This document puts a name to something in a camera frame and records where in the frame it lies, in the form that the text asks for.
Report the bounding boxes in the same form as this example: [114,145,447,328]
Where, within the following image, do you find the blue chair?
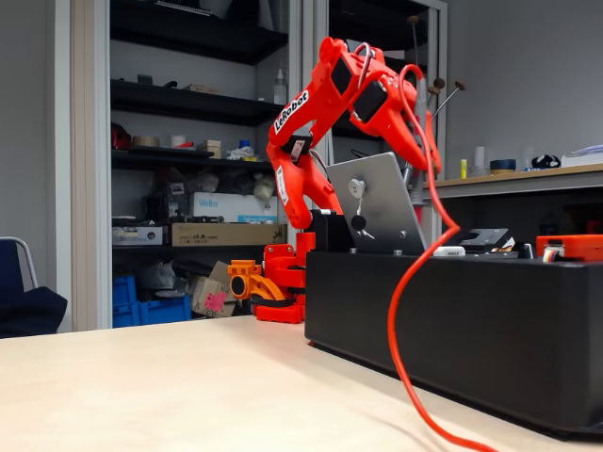
[0,236,70,339]

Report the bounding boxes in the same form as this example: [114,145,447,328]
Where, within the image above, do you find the white rag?
[226,139,259,163]

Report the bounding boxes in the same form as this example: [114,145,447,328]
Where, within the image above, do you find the grey metal stem ornament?
[402,14,467,189]

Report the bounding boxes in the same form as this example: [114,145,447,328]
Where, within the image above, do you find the red display module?
[535,234,603,263]

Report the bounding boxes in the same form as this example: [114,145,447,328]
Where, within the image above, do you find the paper stack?
[567,144,603,167]

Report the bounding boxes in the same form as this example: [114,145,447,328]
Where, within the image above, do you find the open storage cabinet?
[70,0,448,331]

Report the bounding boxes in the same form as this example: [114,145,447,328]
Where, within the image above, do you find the wooden side counter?
[407,162,603,250]

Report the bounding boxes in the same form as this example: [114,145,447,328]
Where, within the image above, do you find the black task box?
[304,249,603,437]

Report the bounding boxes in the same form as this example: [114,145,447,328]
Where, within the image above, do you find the black block on box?
[310,210,354,253]

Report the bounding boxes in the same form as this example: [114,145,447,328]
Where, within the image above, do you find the red probe cable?
[386,64,498,452]

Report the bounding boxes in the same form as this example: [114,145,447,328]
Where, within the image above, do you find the red object on shelf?
[110,121,133,151]

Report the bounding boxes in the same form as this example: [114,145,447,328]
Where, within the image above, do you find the plain cardboard box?
[208,260,233,286]

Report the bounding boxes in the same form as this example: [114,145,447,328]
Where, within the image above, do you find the black cable bracket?
[459,228,515,251]

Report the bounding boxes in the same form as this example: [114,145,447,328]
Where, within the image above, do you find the large blue plastic crate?
[111,295,192,330]

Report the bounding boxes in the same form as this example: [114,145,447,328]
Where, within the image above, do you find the multicoloured ribbon cable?
[541,242,566,264]

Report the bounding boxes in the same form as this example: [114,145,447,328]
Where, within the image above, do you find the grey metal lid panel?
[325,151,430,256]

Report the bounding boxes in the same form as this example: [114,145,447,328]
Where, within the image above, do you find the white printed carton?
[111,225,170,247]

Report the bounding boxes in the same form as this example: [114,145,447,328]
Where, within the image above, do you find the small blue plastic crate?
[111,275,139,307]

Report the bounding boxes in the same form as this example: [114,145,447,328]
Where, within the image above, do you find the orange table clamp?
[226,259,287,303]

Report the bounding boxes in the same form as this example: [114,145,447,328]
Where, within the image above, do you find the cardboard box pink label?
[190,275,236,318]

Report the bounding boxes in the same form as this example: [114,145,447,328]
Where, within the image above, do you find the long brown carton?
[170,221,288,248]

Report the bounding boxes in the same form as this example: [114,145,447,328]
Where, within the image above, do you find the white Weller box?
[189,191,279,223]

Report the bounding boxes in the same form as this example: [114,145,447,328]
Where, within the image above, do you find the grey test probe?
[407,84,430,206]

